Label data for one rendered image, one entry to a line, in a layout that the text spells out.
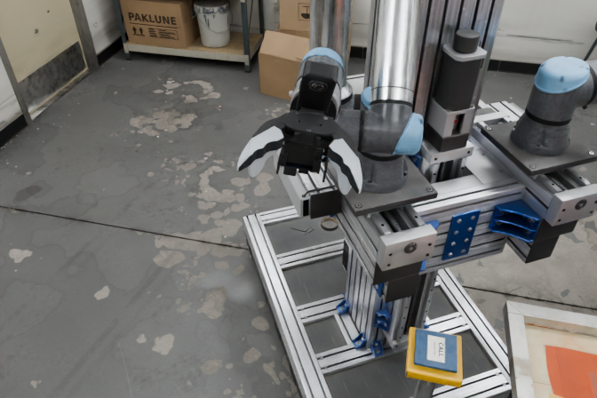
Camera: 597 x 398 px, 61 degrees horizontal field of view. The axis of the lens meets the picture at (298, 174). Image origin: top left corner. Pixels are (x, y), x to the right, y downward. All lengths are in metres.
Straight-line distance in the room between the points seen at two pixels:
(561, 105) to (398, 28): 0.64
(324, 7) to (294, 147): 0.43
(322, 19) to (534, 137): 0.70
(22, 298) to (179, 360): 0.92
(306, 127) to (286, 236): 1.95
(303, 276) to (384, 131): 1.62
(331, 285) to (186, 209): 1.15
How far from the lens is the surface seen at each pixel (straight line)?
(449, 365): 1.31
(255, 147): 0.63
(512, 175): 1.56
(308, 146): 0.68
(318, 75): 0.66
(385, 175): 1.23
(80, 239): 3.14
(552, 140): 1.49
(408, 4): 0.95
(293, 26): 4.39
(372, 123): 0.88
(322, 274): 2.44
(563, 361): 1.44
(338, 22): 1.07
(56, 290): 2.92
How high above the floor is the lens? 2.05
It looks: 38 degrees down
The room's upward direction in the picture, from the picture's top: straight up
